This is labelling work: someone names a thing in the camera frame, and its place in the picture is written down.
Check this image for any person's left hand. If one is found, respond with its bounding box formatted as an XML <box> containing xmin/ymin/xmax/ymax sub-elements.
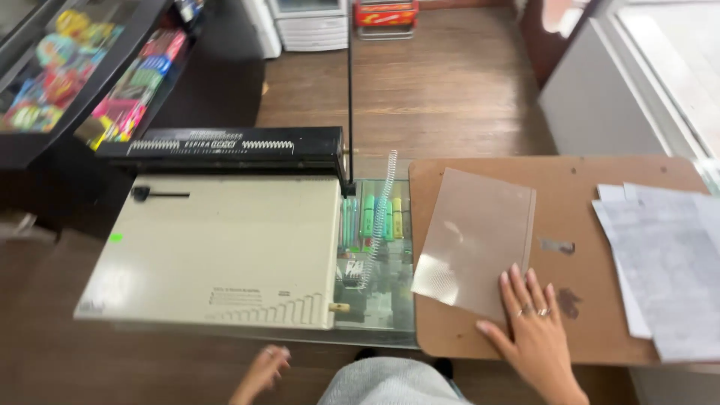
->
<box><xmin>242</xmin><ymin>345</ymin><xmax>292</xmax><ymax>396</ymax></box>

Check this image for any person's right hand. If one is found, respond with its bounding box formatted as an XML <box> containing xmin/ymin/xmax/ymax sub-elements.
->
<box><xmin>475</xmin><ymin>263</ymin><xmax>573</xmax><ymax>390</ymax></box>

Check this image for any transparent plastic cover sheet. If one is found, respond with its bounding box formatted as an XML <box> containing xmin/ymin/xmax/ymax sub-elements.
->
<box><xmin>410</xmin><ymin>168</ymin><xmax>537</xmax><ymax>324</ymax></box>

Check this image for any person's grey clothing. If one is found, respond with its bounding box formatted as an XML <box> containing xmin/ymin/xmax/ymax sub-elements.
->
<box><xmin>316</xmin><ymin>357</ymin><xmax>469</xmax><ymax>405</ymax></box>

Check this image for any beige and black binding machine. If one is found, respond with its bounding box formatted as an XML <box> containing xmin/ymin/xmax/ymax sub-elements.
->
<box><xmin>73</xmin><ymin>126</ymin><xmax>356</xmax><ymax>331</ymax></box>

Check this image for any green highlighter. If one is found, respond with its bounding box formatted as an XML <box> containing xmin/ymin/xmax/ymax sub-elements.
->
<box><xmin>361</xmin><ymin>195</ymin><xmax>376</xmax><ymax>238</ymax></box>

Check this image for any clear plastic spiral coil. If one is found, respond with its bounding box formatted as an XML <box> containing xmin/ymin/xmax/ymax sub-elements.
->
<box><xmin>359</xmin><ymin>150</ymin><xmax>399</xmax><ymax>291</ymax></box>

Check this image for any black binding machine lever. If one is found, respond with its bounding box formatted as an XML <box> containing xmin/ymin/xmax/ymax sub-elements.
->
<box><xmin>345</xmin><ymin>0</ymin><xmax>356</xmax><ymax>198</ymax></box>

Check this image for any brown hardboard sheet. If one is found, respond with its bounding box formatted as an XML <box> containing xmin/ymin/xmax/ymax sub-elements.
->
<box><xmin>408</xmin><ymin>155</ymin><xmax>711</xmax><ymax>367</ymax></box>

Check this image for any white appliance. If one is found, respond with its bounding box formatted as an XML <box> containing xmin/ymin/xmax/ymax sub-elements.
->
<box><xmin>242</xmin><ymin>0</ymin><xmax>283</xmax><ymax>59</ymax></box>

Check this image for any white drawer unit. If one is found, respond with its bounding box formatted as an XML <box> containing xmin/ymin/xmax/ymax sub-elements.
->
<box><xmin>267</xmin><ymin>0</ymin><xmax>350</xmax><ymax>53</ymax></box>

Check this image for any black shelf of colourful goods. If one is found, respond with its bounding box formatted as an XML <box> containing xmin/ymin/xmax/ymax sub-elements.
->
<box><xmin>0</xmin><ymin>0</ymin><xmax>206</xmax><ymax>170</ymax></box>

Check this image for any stack of white papers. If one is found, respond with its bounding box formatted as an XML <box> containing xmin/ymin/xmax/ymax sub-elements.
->
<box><xmin>591</xmin><ymin>182</ymin><xmax>720</xmax><ymax>364</ymax></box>

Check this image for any white chest freezer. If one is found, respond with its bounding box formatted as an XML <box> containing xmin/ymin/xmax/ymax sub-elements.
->
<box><xmin>537</xmin><ymin>0</ymin><xmax>720</xmax><ymax>170</ymax></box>

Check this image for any red box on wire rack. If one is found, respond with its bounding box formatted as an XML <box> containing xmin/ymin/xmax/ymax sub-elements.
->
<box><xmin>352</xmin><ymin>0</ymin><xmax>420</xmax><ymax>41</ymax></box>

